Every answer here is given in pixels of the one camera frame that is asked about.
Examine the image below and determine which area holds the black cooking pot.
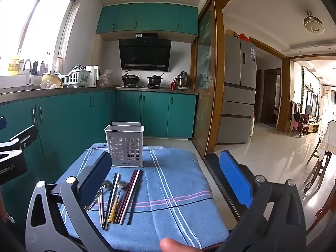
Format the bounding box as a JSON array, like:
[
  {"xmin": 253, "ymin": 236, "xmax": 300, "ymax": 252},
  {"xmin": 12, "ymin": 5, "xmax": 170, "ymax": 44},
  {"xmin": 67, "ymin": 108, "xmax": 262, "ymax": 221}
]
[{"xmin": 147, "ymin": 73, "xmax": 165, "ymax": 86}]

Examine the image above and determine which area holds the teal base cabinet under stove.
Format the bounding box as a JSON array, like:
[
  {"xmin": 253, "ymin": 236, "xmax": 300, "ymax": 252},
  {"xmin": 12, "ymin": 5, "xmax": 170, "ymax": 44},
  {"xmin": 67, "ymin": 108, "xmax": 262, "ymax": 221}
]
[{"xmin": 115, "ymin": 91, "xmax": 197, "ymax": 139}]

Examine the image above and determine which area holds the carved wooden chair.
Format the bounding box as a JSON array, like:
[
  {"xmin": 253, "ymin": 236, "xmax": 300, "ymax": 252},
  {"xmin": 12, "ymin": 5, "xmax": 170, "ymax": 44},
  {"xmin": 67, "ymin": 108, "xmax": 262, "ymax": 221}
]
[{"xmin": 287, "ymin": 100, "xmax": 311, "ymax": 138}]

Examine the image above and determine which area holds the blue striped cloth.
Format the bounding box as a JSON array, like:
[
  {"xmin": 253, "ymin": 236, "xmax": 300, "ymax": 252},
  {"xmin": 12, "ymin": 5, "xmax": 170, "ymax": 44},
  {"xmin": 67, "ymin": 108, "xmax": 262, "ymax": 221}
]
[{"xmin": 54, "ymin": 143, "xmax": 231, "ymax": 251}]

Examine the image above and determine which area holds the dark red chopstick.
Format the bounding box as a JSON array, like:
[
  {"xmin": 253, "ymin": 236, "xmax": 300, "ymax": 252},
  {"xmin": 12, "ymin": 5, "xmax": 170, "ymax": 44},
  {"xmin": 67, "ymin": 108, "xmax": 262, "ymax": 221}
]
[
  {"xmin": 119, "ymin": 170, "xmax": 140, "ymax": 224},
  {"xmin": 115, "ymin": 170, "xmax": 137, "ymax": 223}
]

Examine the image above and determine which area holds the white plastic utensil basket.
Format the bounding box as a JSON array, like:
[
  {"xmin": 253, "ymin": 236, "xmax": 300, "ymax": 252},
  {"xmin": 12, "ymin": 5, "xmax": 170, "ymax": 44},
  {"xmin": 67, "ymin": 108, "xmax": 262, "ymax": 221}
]
[{"xmin": 104, "ymin": 121, "xmax": 144, "ymax": 168}]

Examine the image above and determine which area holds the black range hood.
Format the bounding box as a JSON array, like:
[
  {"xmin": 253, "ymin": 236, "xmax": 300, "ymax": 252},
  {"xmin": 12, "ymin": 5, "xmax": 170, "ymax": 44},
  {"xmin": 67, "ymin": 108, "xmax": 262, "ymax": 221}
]
[{"xmin": 118, "ymin": 32, "xmax": 172, "ymax": 72}]

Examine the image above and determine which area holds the dark wooden dining chair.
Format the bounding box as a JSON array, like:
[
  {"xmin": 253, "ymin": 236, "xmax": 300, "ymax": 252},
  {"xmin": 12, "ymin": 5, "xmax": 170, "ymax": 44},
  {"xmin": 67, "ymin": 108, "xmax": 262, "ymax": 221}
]
[{"xmin": 303, "ymin": 136, "xmax": 336, "ymax": 195}]

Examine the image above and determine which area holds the row of small bottles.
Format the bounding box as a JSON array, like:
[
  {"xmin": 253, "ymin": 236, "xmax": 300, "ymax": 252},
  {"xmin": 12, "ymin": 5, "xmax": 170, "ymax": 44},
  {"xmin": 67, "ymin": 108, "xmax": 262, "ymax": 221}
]
[{"xmin": 18, "ymin": 56, "xmax": 64, "ymax": 76}]

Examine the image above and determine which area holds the glass sliding door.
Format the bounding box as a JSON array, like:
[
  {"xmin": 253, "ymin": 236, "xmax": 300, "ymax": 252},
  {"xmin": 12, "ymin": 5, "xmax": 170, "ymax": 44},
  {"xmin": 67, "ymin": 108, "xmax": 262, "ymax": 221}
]
[{"xmin": 193, "ymin": 0, "xmax": 223, "ymax": 160}]

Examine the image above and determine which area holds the red bag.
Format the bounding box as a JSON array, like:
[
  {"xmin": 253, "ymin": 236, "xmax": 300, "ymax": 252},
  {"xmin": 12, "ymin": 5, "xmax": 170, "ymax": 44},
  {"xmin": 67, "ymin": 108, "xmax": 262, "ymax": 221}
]
[{"xmin": 234, "ymin": 31, "xmax": 250, "ymax": 42}]

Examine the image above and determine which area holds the black wok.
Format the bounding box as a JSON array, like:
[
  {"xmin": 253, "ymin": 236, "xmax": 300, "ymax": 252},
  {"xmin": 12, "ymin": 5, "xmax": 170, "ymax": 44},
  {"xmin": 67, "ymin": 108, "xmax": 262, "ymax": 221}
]
[{"xmin": 121, "ymin": 70, "xmax": 141, "ymax": 84}]

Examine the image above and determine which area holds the gas stove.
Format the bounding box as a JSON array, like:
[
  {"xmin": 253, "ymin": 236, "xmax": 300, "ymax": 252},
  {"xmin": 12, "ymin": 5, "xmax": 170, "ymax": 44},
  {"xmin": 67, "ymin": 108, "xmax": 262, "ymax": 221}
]
[{"xmin": 117, "ymin": 83, "xmax": 165, "ymax": 89}]

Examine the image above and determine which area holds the kitchen window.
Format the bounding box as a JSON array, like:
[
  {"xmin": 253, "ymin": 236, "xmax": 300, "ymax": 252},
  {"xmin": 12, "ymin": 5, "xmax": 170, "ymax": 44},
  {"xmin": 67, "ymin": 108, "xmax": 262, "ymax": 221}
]
[{"xmin": 0, "ymin": 0, "xmax": 82, "ymax": 77}]

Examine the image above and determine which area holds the silver metal spoon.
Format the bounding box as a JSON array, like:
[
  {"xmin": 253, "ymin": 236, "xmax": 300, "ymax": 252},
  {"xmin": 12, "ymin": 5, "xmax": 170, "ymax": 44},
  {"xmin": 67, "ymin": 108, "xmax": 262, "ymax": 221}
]
[{"xmin": 84, "ymin": 180, "xmax": 113, "ymax": 212}]

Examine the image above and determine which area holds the gold-handled spoon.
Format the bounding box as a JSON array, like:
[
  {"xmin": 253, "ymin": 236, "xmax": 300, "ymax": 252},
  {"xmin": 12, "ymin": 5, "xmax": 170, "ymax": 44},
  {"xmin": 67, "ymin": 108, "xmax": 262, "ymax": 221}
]
[{"xmin": 108, "ymin": 181, "xmax": 129, "ymax": 223}]

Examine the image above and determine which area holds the table with pale cloth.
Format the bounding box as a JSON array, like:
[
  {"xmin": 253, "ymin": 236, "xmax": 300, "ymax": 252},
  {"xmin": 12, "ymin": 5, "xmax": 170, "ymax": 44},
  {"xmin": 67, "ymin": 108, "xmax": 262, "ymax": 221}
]
[{"xmin": 317, "ymin": 122, "xmax": 336, "ymax": 158}]

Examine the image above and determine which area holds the white dish rack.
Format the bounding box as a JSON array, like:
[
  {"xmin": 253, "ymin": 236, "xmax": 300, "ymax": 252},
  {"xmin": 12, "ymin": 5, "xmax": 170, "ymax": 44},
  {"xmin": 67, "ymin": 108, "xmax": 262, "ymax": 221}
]
[{"xmin": 54, "ymin": 64, "xmax": 93, "ymax": 88}]

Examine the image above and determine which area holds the yellow bottle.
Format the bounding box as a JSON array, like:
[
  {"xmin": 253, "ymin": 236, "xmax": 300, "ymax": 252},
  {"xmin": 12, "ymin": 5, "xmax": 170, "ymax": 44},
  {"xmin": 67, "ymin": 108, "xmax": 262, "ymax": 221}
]
[{"xmin": 7, "ymin": 50, "xmax": 20, "ymax": 76}]

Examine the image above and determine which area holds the green vine garland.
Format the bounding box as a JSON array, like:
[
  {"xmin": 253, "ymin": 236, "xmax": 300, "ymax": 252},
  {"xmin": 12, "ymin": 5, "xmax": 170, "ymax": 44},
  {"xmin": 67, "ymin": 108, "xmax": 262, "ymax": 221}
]
[{"xmin": 300, "ymin": 66, "xmax": 306, "ymax": 114}]

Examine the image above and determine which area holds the yellow bowl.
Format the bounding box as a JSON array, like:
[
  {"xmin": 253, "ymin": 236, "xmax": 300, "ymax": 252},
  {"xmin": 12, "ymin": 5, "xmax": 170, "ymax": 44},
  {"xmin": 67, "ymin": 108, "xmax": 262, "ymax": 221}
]
[{"xmin": 41, "ymin": 73, "xmax": 64, "ymax": 87}]

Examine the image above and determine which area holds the chrome faucet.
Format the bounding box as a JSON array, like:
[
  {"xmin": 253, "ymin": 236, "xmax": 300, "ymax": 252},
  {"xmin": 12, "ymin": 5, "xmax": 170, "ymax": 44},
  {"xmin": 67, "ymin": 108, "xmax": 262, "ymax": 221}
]
[{"xmin": 22, "ymin": 59, "xmax": 34, "ymax": 90}]

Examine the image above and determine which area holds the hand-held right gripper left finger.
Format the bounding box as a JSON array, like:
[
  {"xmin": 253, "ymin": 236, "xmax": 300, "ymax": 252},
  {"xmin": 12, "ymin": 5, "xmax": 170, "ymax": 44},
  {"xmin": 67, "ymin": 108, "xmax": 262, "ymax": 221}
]
[{"xmin": 25, "ymin": 151, "xmax": 113, "ymax": 252}]

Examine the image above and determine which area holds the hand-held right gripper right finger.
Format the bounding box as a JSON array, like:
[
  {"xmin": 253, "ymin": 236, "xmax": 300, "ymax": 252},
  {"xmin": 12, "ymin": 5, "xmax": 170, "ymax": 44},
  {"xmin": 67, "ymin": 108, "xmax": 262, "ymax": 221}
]
[{"xmin": 219, "ymin": 150, "xmax": 307, "ymax": 252}]

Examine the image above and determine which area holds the grey refrigerator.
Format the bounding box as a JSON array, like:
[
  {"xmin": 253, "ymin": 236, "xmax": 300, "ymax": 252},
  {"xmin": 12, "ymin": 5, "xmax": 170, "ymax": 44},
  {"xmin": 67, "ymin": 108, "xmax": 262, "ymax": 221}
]
[{"xmin": 217, "ymin": 34, "xmax": 257, "ymax": 145}]

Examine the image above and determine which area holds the steel pressure cooker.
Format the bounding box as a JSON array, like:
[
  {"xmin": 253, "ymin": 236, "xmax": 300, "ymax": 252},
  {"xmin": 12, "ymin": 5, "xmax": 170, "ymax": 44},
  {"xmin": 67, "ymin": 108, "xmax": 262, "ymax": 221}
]
[{"xmin": 175, "ymin": 71, "xmax": 191, "ymax": 89}]

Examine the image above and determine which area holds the white-handled spoon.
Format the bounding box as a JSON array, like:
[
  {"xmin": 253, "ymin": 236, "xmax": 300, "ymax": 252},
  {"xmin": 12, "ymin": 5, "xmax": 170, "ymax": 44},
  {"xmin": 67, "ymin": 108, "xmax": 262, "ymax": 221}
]
[{"xmin": 98, "ymin": 189, "xmax": 105, "ymax": 228}]

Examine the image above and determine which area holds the long teal base cabinet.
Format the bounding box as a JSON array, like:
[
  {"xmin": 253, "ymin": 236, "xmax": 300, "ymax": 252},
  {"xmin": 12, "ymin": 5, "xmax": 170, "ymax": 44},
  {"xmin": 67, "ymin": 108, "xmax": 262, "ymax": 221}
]
[{"xmin": 0, "ymin": 91, "xmax": 116, "ymax": 226}]

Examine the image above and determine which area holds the ceiling fan light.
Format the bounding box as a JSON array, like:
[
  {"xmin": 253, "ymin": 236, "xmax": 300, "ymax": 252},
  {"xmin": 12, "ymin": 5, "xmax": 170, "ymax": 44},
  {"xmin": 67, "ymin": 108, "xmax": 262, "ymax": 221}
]
[{"xmin": 304, "ymin": 11, "xmax": 324, "ymax": 34}]

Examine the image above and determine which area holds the clear plastic bag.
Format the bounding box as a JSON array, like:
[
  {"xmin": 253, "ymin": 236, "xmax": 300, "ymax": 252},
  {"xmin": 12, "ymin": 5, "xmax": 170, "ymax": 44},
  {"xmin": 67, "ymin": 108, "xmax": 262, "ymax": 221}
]
[{"xmin": 99, "ymin": 69, "xmax": 113, "ymax": 87}]

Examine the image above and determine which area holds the person's right hand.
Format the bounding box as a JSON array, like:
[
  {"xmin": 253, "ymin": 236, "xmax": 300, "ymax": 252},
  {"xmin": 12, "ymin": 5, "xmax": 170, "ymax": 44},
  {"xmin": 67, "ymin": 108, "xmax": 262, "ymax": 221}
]
[{"xmin": 160, "ymin": 238, "xmax": 204, "ymax": 252}]

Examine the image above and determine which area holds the teal wall cabinet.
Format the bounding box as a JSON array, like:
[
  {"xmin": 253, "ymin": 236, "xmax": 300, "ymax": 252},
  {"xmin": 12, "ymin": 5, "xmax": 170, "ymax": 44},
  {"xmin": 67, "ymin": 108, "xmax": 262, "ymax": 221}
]
[{"xmin": 96, "ymin": 3, "xmax": 198, "ymax": 36}]

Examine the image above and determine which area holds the dark kitchen countertop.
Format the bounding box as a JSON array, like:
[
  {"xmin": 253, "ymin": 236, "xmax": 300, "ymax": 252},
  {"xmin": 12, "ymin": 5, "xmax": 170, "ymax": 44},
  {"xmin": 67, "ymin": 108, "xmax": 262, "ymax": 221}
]
[{"xmin": 0, "ymin": 85, "xmax": 199, "ymax": 106}]

